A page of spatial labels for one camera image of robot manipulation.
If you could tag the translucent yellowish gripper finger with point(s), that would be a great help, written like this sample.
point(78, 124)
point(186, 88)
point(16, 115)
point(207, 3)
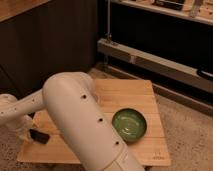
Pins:
point(26, 137)

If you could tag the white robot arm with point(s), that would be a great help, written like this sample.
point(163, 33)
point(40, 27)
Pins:
point(69, 99)

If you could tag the black rectangular eraser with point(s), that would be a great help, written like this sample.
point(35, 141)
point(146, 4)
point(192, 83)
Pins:
point(39, 136)

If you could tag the green ceramic bowl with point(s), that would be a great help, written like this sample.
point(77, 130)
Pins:
point(130, 124)

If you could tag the wooden table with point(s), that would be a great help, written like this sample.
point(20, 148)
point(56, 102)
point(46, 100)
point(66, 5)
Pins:
point(113, 95)

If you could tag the vertical metal pole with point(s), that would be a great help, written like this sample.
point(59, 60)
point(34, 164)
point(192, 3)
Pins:
point(108, 20)

